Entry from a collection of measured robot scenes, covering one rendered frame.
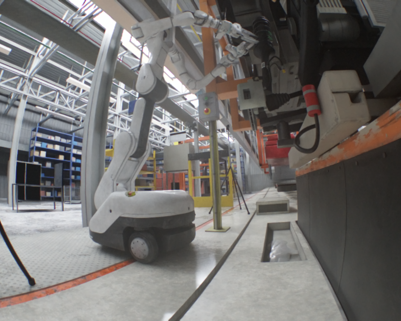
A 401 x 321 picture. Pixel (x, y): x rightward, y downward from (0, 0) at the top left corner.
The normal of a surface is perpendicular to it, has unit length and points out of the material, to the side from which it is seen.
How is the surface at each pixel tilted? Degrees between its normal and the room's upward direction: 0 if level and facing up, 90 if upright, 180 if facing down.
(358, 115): 90
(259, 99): 105
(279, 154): 90
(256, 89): 86
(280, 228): 90
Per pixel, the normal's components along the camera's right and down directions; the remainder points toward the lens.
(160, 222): 0.56, -0.14
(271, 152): -0.37, -0.12
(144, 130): 0.92, 0.10
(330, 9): -0.34, 0.15
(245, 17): -0.26, 0.55
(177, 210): 0.76, -0.14
